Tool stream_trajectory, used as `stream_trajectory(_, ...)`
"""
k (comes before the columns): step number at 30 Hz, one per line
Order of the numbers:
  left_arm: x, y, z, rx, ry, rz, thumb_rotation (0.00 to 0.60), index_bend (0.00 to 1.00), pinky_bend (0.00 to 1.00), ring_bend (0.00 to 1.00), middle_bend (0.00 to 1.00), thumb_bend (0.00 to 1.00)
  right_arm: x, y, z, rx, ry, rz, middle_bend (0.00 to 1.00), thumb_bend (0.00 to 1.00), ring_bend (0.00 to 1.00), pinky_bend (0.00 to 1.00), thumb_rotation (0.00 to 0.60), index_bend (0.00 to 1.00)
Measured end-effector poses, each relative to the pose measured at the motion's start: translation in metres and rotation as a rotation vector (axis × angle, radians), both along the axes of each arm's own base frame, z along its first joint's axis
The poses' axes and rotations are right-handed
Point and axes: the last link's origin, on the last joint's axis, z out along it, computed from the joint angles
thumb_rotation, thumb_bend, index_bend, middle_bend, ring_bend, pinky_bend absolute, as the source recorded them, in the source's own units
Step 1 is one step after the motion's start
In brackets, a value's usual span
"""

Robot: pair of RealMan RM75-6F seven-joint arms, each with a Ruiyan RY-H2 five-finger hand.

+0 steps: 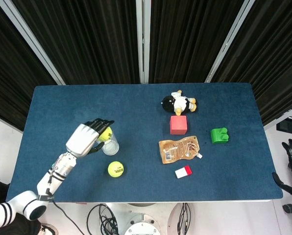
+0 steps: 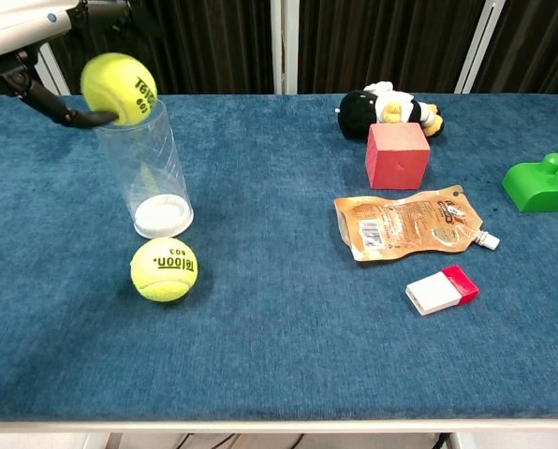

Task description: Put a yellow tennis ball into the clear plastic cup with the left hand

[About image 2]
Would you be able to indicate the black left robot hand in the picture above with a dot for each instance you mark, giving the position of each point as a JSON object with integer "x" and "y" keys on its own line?
{"x": 49, "y": 105}

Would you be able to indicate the clear plastic ball tube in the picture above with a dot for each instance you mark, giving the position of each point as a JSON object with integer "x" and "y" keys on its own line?
{"x": 152, "y": 178}

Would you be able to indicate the red cube block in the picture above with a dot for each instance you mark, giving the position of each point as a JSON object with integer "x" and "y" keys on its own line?
{"x": 396, "y": 159}

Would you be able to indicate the blue fabric table cover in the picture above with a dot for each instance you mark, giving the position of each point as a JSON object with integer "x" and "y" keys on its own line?
{"x": 279, "y": 327}

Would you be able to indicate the dark pleated curtain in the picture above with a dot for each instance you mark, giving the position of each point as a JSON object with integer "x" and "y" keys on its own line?
{"x": 213, "y": 42}

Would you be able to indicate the white table leg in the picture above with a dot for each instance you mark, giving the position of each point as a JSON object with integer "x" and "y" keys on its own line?
{"x": 461, "y": 441}
{"x": 98, "y": 441}

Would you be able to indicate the white upright frame post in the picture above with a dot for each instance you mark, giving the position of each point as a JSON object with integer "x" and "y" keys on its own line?
{"x": 284, "y": 47}

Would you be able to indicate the white slanted frame post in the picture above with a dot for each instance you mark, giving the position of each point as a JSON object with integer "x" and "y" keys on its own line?
{"x": 478, "y": 47}
{"x": 54, "y": 70}

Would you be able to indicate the green toy building brick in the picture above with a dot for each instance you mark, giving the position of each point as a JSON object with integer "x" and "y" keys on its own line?
{"x": 536, "y": 187}

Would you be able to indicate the orange spouted drink pouch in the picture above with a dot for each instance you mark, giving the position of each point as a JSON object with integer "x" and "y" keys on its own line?
{"x": 400, "y": 224}

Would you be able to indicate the black white plush toy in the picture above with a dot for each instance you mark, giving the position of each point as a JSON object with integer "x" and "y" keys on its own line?
{"x": 361, "y": 114}

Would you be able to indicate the white box with red cap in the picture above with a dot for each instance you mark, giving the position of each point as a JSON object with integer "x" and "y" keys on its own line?
{"x": 436, "y": 292}

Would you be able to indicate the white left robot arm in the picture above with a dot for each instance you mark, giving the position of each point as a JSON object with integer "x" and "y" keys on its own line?
{"x": 17, "y": 23}

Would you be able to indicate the yellow tennis ball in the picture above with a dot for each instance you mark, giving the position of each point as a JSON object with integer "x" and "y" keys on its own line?
{"x": 115, "y": 86}
{"x": 162, "y": 280}

